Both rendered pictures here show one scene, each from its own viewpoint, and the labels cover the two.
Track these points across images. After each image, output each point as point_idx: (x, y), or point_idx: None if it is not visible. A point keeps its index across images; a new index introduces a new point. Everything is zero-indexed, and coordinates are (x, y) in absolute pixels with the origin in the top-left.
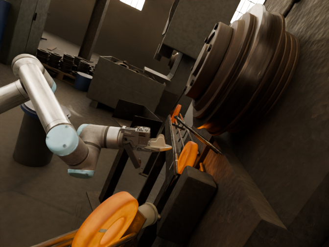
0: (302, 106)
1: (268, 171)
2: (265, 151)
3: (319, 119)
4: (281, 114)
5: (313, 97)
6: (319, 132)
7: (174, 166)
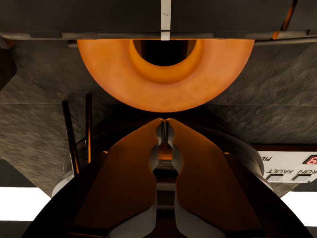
0: (50, 150)
1: (3, 103)
2: (38, 115)
3: (20, 147)
4: (68, 142)
5: (49, 155)
6: (9, 141)
7: (90, 31)
